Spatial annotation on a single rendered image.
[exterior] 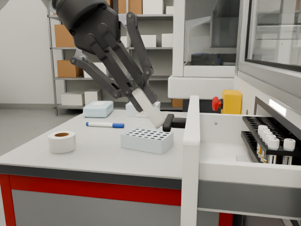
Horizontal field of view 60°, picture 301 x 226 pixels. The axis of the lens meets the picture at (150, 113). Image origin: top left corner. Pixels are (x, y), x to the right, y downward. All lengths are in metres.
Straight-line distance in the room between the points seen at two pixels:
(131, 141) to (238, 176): 0.44
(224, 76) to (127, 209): 0.78
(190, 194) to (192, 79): 0.95
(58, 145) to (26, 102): 4.60
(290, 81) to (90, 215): 0.52
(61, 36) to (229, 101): 3.90
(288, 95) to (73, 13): 0.31
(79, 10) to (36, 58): 4.71
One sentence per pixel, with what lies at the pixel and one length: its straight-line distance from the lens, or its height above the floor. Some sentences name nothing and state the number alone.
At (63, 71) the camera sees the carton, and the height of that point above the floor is 0.71.
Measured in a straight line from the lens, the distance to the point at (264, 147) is 0.36.
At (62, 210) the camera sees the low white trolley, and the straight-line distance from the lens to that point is 0.71.
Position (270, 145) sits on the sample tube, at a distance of 0.35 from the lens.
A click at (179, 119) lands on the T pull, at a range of 0.42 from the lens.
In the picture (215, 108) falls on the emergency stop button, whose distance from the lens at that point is 0.74.
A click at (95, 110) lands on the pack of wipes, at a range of 1.05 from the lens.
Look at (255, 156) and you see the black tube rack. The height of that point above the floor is 0.87.
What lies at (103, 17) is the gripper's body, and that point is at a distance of 0.42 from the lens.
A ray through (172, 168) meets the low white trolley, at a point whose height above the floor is 0.76.
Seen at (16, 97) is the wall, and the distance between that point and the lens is 5.38.
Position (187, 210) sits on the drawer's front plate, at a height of 0.84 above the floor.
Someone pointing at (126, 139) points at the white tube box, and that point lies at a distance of 0.71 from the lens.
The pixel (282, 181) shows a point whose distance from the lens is 0.33.
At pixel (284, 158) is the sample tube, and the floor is 0.89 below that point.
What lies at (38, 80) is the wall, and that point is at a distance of 5.13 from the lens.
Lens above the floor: 1.02
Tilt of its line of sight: 13 degrees down
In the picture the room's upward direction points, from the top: straight up
